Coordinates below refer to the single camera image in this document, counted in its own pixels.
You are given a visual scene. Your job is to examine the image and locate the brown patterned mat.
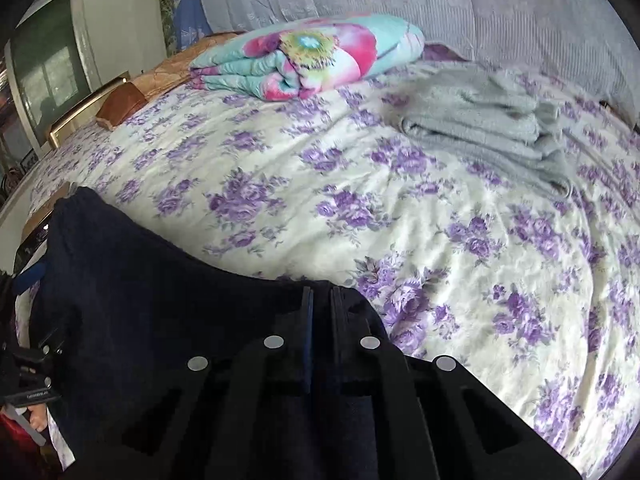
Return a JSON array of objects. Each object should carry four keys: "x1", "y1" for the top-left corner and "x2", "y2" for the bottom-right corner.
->
[{"x1": 132, "y1": 32, "x2": 241, "y2": 98}]

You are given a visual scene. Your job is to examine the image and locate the navy blue pants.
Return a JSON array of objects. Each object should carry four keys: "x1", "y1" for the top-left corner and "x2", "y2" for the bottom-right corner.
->
[{"x1": 30, "y1": 186, "x2": 401, "y2": 480}]

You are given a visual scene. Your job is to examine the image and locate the white lace cloth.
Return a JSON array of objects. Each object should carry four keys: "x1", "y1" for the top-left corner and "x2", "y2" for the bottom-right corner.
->
[{"x1": 195, "y1": 0, "x2": 640, "y2": 126}]

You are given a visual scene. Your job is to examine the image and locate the grey folded cloth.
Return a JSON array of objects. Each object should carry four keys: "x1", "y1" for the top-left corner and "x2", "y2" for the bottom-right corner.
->
[{"x1": 397, "y1": 67, "x2": 576, "y2": 198}]

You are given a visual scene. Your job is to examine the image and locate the blue patterned cloth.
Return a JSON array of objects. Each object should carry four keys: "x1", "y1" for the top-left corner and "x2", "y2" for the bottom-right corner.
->
[{"x1": 172, "y1": 0, "x2": 213, "y2": 46}]

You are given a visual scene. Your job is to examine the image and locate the person's left hand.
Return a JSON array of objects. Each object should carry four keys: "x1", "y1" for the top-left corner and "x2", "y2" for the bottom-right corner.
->
[{"x1": 22, "y1": 404, "x2": 51, "y2": 436}]

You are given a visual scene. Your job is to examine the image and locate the plain purple cloth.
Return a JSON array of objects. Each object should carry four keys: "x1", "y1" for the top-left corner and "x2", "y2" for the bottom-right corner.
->
[{"x1": 422, "y1": 42, "x2": 473, "y2": 64}]

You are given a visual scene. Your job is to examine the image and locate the golden bed frame rail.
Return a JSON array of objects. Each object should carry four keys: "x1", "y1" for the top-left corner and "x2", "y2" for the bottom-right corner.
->
[{"x1": 47, "y1": 72, "x2": 131, "y2": 150}]

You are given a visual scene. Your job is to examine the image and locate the brown wooden bed block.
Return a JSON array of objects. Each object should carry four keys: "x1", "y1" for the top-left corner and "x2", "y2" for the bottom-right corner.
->
[{"x1": 95, "y1": 80, "x2": 149, "y2": 131}]

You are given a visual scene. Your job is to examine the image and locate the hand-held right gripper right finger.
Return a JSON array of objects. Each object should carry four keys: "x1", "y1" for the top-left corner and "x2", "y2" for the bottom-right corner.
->
[{"x1": 330, "y1": 285, "x2": 583, "y2": 480}]

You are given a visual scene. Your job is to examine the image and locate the person's red clothing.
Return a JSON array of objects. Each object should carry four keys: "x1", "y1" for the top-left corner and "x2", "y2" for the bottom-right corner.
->
[{"x1": 0, "y1": 410, "x2": 53, "y2": 480}]

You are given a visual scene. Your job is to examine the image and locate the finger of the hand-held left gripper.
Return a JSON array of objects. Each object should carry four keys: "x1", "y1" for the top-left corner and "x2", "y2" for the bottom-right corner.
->
[{"x1": 12, "y1": 265, "x2": 48, "y2": 295}]

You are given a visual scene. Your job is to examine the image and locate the purple floral bed sheet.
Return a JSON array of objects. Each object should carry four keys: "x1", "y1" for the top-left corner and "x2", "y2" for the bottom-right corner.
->
[{"x1": 15, "y1": 57, "x2": 640, "y2": 480}]

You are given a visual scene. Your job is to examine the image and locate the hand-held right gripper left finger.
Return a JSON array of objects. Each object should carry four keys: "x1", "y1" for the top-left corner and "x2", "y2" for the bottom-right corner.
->
[{"x1": 65, "y1": 285, "x2": 316, "y2": 480}]

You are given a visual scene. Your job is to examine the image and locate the colourful floral folded quilt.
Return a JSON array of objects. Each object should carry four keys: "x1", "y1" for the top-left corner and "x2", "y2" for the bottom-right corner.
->
[{"x1": 189, "y1": 12, "x2": 426, "y2": 102}]

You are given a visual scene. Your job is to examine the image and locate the white framed window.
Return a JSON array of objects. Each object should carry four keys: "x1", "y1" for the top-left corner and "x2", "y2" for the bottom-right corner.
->
[{"x1": 5, "y1": 0, "x2": 103, "y2": 153}]

